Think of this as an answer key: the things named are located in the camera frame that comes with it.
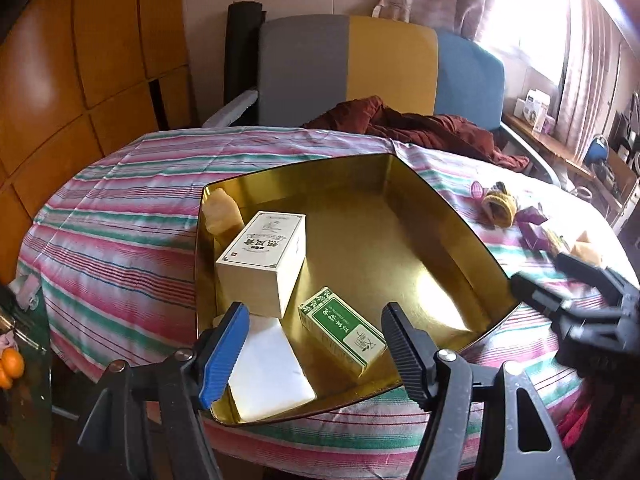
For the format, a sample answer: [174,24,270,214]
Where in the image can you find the window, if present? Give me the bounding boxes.
[490,0,576,86]

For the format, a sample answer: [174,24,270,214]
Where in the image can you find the green and white box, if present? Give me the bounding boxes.
[298,286,388,378]

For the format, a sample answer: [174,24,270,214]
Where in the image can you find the wooden desk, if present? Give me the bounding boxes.
[502,110,626,211]

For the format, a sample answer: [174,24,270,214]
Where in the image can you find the white flat packet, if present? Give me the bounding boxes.
[212,312,317,423]

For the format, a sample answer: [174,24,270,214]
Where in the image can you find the yellow knitted item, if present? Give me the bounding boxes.
[481,182,521,228]

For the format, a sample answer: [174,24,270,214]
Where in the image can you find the striped pink green blanket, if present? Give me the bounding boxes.
[17,127,640,461]

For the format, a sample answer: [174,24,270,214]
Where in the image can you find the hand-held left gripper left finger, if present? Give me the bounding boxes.
[60,301,251,480]

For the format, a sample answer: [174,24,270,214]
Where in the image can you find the wooden wardrobe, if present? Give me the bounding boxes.
[0,0,193,281]

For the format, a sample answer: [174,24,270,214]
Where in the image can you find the glass side table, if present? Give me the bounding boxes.
[0,280,53,480]

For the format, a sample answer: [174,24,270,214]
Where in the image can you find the black rolled mat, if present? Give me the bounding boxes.
[223,1,264,106]

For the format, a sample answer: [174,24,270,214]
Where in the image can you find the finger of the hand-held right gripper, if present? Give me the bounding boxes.
[509,271,581,323]
[554,252,633,306]

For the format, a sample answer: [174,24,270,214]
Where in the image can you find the dark red cloth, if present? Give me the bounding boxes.
[302,96,531,171]

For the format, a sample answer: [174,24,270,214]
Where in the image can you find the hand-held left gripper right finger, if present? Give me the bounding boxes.
[381,301,576,480]

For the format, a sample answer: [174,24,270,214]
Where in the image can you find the gold metal tin tray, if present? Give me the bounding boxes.
[195,152,521,427]

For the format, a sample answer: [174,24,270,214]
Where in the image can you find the purple packet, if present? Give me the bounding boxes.
[515,205,548,225]
[519,222,553,251]

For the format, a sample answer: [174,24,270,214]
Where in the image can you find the grey yellow blue sofa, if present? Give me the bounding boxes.
[202,14,563,186]

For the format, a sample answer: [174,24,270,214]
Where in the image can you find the oranges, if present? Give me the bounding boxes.
[0,347,26,388]

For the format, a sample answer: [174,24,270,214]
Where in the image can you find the brown cabinet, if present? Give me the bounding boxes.
[602,147,640,211]

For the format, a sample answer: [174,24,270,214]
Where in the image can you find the white cardboard box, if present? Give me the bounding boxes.
[515,89,551,133]

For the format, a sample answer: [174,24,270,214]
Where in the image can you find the cream cardboard box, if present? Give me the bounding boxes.
[215,210,307,318]

